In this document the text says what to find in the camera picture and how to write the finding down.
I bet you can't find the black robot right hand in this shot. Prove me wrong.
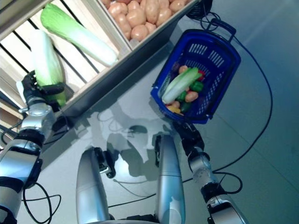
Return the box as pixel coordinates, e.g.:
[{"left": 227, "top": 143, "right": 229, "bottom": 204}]
[{"left": 172, "top": 122, "right": 206, "bottom": 157}]

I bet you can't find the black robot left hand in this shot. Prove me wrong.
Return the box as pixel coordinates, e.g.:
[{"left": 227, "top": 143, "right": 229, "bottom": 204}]
[{"left": 15, "top": 71, "right": 65, "bottom": 104}]

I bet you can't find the green white napa cabbage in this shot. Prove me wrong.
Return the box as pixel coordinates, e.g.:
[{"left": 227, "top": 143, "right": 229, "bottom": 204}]
[
  {"left": 31, "top": 29, "right": 68, "bottom": 107},
  {"left": 161, "top": 67, "right": 202, "bottom": 105},
  {"left": 40, "top": 2, "right": 119, "bottom": 67}
]

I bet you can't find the blue plastic shopping basket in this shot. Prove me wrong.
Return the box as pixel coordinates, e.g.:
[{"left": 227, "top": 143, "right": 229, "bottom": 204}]
[{"left": 150, "top": 20, "right": 242, "bottom": 125}]

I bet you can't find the yellow bell pepper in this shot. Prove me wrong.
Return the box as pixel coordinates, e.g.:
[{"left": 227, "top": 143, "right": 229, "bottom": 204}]
[{"left": 167, "top": 105, "right": 184, "bottom": 115}]

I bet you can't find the silver robot right leg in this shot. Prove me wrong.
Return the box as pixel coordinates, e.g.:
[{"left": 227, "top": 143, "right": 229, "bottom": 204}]
[{"left": 152, "top": 131, "right": 186, "bottom": 224}]

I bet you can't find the light wooden slatted crate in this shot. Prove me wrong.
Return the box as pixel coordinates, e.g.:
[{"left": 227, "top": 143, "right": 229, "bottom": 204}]
[
  {"left": 97, "top": 0, "right": 199, "bottom": 51},
  {"left": 0, "top": 0, "right": 134, "bottom": 113}
]

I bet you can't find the wooden vegetable display shelf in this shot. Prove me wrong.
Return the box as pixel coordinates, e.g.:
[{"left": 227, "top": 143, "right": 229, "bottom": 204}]
[{"left": 0, "top": 0, "right": 201, "bottom": 171}]

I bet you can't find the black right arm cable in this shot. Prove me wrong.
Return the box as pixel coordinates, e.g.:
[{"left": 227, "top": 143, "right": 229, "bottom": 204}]
[{"left": 182, "top": 171, "right": 243, "bottom": 194}]

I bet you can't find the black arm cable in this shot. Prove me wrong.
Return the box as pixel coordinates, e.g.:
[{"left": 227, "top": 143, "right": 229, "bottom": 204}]
[
  {"left": 0, "top": 107, "right": 63, "bottom": 224},
  {"left": 182, "top": 171, "right": 243, "bottom": 194}
]

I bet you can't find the thin white floor cable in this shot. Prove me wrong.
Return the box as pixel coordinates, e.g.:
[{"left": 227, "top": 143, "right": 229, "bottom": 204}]
[{"left": 113, "top": 178, "right": 157, "bottom": 197}]

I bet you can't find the black floor cable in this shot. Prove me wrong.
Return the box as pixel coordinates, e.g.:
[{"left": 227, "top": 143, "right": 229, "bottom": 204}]
[{"left": 200, "top": 11, "right": 274, "bottom": 184}]

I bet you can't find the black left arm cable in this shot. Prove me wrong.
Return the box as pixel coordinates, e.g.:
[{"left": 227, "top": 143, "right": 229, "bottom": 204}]
[{"left": 0, "top": 107, "right": 63, "bottom": 224}]

